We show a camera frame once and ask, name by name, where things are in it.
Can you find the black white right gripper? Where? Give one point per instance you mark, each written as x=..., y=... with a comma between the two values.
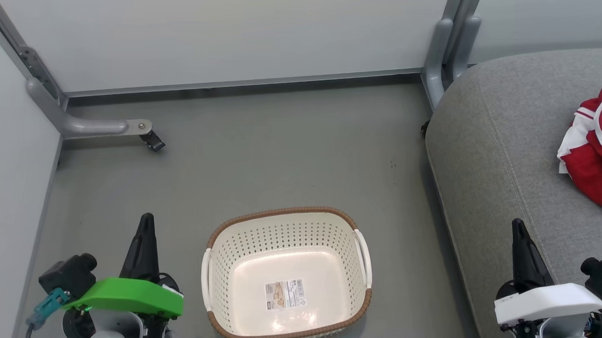
x=551, y=303

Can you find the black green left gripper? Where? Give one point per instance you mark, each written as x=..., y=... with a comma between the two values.
x=126, y=295

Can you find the red and white basketball jersey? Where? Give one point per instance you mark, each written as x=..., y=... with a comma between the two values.
x=597, y=159

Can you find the cream perforated laundry basket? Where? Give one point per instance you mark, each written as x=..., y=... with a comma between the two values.
x=247, y=287

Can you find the printed basket label sticker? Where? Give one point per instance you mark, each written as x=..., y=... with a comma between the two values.
x=285, y=294

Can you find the black caster wheel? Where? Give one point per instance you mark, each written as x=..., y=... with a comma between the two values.
x=154, y=141

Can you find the grey fabric sofa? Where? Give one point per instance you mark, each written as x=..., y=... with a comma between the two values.
x=502, y=146

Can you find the black sofa foot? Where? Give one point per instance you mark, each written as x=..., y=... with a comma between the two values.
x=425, y=128

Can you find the grey partition frame rail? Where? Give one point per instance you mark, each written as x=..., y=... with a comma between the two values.
x=29, y=59

